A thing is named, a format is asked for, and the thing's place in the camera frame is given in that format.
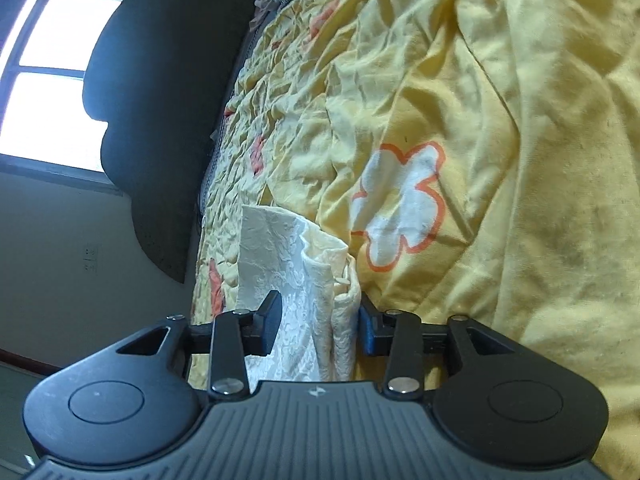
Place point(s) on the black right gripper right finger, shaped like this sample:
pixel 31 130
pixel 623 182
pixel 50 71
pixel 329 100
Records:
pixel 495 399

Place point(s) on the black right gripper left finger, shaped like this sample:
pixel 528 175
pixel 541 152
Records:
pixel 138 397

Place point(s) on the white textured pants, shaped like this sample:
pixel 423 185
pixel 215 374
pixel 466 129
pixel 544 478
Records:
pixel 318 282

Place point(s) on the yellow carrot print quilt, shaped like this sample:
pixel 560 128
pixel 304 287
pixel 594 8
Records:
pixel 475 156

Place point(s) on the dark scalloped headboard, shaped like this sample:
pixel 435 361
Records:
pixel 158 77

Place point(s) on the bright window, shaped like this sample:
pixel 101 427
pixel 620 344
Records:
pixel 46 133

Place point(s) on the grey quilted mattress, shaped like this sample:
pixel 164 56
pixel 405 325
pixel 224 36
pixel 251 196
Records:
pixel 245 51

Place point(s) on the white wall socket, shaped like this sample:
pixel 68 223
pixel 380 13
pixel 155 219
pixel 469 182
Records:
pixel 90 254

